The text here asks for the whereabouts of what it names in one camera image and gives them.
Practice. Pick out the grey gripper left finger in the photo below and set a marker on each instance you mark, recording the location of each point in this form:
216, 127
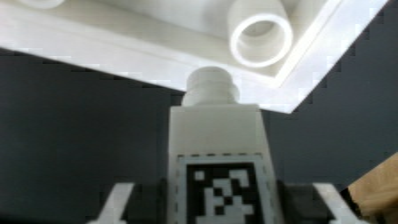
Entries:
134, 205

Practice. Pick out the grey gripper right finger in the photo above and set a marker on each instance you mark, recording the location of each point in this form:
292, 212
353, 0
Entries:
314, 204

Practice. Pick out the white square table top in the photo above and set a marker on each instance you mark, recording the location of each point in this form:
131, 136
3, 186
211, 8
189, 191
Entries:
148, 39

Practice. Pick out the white table leg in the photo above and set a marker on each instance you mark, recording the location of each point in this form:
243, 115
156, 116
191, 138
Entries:
221, 180

